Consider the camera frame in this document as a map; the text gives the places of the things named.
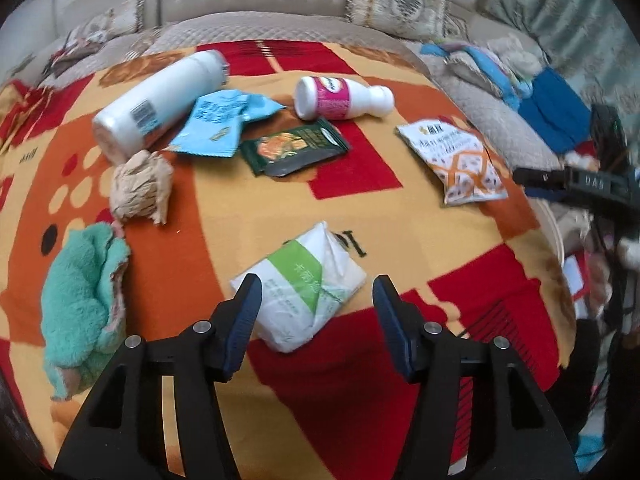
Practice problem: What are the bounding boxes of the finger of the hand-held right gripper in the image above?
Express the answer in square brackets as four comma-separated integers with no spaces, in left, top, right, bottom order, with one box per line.
[512,166,569,194]

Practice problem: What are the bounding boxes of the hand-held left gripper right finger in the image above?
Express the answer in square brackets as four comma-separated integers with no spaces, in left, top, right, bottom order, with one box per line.
[372,274,581,480]

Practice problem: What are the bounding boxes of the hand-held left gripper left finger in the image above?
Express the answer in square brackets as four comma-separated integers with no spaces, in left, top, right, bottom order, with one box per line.
[52,274,264,480]

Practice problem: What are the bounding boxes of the white round bin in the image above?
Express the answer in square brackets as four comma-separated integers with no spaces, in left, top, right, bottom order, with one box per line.
[532,197,593,281]

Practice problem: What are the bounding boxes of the green white packet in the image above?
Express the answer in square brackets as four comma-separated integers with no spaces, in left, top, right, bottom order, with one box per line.
[230,220,367,354]

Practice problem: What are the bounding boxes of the orange patterned snack bag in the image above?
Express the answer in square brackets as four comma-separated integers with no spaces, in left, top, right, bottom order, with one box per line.
[396,119,509,207]

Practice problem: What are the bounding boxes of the green fluffy cloth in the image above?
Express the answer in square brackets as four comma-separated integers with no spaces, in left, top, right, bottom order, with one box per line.
[40,222,132,401]

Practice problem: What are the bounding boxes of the brown paper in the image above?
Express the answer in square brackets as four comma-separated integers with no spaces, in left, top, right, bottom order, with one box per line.
[109,150,175,226]

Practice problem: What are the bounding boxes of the dark green snack packet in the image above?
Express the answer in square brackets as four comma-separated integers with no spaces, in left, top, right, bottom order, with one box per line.
[240,119,352,178]

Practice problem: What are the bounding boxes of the blue snack packet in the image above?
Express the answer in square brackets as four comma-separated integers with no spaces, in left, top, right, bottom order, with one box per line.
[165,89,288,158]

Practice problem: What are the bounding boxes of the blue cushion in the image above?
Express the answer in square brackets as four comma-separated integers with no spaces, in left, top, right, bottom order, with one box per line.
[517,67,593,153]

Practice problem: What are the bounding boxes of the quilted beige sofa cover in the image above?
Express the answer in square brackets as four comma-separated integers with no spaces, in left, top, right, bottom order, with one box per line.
[410,45,566,171]
[115,25,416,61]

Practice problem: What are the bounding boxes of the red orange printed blanket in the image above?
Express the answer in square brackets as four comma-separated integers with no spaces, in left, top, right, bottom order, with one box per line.
[0,40,576,480]

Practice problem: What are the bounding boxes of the grey crumpled clothes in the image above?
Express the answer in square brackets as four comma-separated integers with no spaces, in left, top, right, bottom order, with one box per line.
[492,35,543,78]

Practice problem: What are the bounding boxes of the colourful folded blanket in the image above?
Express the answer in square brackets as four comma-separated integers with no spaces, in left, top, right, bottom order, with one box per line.
[420,42,533,111]

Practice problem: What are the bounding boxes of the teal patterned curtain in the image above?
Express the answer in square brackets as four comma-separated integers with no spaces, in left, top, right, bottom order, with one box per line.
[475,0,616,111]

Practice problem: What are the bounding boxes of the small brown embroidered pillow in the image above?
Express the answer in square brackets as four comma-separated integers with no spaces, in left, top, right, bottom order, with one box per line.
[440,5,476,41]

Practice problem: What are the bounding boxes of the pink label white bottle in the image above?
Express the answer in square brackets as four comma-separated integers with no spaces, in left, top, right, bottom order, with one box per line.
[294,75,396,122]

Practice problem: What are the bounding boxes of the large embroidered pillow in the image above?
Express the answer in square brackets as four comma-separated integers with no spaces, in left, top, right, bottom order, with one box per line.
[345,0,453,41]

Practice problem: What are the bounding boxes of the large white bottle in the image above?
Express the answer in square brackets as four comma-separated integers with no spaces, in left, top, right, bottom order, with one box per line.
[92,50,231,165]

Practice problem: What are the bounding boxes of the dark clothes pile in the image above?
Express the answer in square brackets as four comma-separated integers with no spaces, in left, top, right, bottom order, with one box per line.
[47,42,108,73]

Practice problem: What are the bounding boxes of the beige fringed pillow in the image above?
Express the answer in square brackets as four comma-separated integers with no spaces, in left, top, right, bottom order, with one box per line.
[65,0,147,56]

